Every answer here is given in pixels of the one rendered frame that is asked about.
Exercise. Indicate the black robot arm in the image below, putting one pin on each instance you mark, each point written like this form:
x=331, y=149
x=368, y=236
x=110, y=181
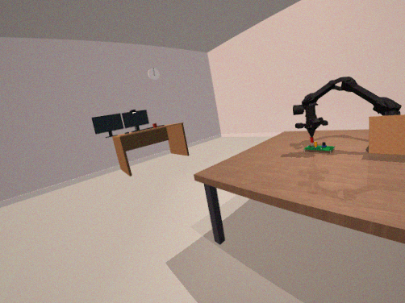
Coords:
x=383, y=105

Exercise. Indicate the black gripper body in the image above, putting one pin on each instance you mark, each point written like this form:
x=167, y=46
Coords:
x=302, y=125

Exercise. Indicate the green circuit board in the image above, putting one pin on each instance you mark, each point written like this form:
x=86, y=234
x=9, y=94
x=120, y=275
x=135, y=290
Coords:
x=320, y=148

